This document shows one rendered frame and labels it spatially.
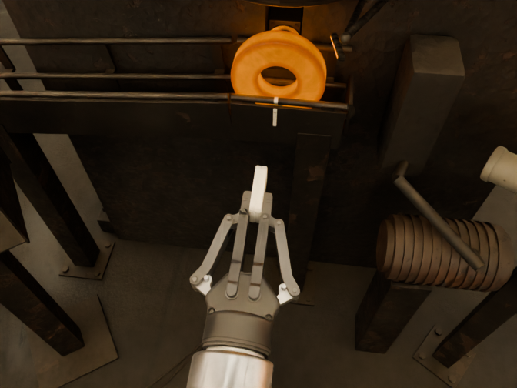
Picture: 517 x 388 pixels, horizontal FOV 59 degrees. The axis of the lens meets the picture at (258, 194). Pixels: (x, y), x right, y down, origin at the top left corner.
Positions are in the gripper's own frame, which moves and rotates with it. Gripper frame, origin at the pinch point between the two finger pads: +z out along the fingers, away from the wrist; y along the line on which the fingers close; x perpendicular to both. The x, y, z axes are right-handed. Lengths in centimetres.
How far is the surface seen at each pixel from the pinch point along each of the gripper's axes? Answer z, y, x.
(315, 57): 23.5, 5.7, 2.3
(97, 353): -10, -43, -73
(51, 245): 20, -68, -76
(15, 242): -5.1, -37.6, -13.2
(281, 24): 34.4, -0.4, -0.7
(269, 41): 23.7, -1.2, 4.5
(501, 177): 12.2, 36.0, -8.4
